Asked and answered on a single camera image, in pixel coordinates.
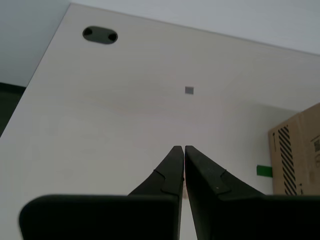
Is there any cardboard box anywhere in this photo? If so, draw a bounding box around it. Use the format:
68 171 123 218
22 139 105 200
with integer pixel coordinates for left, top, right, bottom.
268 102 320 197

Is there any green tape piece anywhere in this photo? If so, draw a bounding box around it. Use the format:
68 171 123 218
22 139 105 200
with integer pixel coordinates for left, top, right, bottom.
256 164 273 178

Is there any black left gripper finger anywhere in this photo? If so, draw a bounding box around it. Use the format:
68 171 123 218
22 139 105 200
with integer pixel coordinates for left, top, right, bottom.
18 145 185 240
184 145 320 240

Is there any black oval cable grommet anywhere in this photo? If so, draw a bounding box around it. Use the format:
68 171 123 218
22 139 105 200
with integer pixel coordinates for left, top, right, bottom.
82 25 119 46

